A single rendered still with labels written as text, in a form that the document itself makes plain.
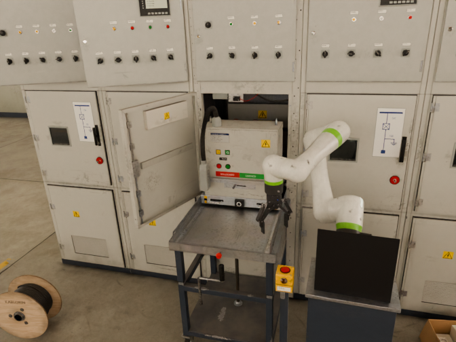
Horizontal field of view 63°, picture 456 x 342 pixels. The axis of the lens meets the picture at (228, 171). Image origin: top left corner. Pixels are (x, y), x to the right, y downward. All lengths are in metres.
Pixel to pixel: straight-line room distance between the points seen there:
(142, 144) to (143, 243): 1.14
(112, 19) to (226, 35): 0.69
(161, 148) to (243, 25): 0.90
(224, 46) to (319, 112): 0.71
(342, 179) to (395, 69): 0.73
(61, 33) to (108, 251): 1.76
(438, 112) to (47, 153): 2.78
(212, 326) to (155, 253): 0.88
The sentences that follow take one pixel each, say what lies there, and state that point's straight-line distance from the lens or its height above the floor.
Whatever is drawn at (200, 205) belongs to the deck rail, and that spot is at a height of 0.85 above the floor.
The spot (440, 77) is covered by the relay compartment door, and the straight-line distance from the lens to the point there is 2.42.
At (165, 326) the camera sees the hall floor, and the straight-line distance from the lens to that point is 2.92.
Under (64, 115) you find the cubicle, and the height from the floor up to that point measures 1.39.
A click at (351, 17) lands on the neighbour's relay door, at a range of 2.33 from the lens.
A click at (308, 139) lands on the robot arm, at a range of 2.13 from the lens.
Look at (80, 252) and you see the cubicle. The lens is 3.62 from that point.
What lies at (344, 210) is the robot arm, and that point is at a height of 1.10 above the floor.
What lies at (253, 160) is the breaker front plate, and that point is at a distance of 2.34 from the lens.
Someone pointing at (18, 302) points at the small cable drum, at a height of 0.32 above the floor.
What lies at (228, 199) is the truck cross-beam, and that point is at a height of 0.91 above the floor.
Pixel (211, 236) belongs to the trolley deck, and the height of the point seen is 0.85.
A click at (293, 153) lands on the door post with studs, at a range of 2.50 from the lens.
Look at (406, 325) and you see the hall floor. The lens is 3.07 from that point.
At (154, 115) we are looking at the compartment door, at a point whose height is 1.51.
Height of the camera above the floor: 2.01
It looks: 22 degrees down
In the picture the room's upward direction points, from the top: 2 degrees counter-clockwise
